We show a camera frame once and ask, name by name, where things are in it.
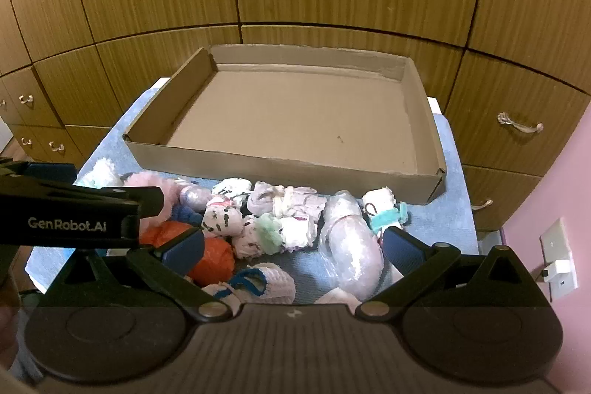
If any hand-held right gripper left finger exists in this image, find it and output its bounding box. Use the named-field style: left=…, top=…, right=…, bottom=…
left=51, top=228, right=232, bottom=323

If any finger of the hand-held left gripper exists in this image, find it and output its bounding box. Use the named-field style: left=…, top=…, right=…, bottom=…
left=104, top=186, right=166, bottom=220

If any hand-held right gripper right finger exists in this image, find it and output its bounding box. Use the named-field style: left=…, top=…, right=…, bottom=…
left=355, top=228, right=542, bottom=322

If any pink fluffy sock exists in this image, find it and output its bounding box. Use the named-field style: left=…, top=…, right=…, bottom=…
left=121, top=171, right=178, bottom=233

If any orange red sock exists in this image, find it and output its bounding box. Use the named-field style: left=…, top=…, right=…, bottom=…
left=139, top=221, right=199, bottom=249
left=187, top=237, right=236, bottom=286

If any royal blue sock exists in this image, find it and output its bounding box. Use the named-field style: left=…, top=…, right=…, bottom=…
left=171, top=202, right=204, bottom=229

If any white pink print sock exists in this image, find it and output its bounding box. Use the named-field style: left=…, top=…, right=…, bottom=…
left=201, top=196, right=243, bottom=238

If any white fluffy sock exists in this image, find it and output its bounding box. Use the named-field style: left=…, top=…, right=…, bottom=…
left=76, top=156, right=123, bottom=188

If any lavender plastic sock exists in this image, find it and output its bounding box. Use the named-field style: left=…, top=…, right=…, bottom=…
left=178, top=184, right=213, bottom=212

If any white sock teal cuff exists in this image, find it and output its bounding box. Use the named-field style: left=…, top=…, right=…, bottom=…
left=361, top=187, right=409, bottom=233

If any white floral sock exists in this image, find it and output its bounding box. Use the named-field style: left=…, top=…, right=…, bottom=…
left=231, top=228, right=269, bottom=261

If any white black striped sock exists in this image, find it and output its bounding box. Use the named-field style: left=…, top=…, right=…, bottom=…
left=211, top=178, right=254, bottom=208

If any white mint green sock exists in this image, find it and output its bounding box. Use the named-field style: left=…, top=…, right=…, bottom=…
left=254, top=213, right=283, bottom=255

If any white sock blue trim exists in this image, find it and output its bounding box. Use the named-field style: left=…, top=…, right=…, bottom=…
left=203, top=263, right=296, bottom=314

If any lilac sock with lace cuff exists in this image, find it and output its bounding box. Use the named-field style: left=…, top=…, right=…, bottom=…
left=247, top=181, right=328, bottom=219

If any plain white sock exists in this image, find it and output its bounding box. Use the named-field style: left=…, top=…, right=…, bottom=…
left=278, top=216, right=319, bottom=250

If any shallow cardboard box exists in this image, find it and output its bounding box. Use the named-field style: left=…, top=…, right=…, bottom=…
left=122, top=44, right=448, bottom=205

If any blue towel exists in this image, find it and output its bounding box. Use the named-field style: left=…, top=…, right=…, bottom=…
left=25, top=89, right=481, bottom=307

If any white plug adapter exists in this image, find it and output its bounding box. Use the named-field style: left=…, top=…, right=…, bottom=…
left=540, top=258, right=573, bottom=284

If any white wall socket plate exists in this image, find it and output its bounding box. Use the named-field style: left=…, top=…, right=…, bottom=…
left=539, top=216, right=579, bottom=300

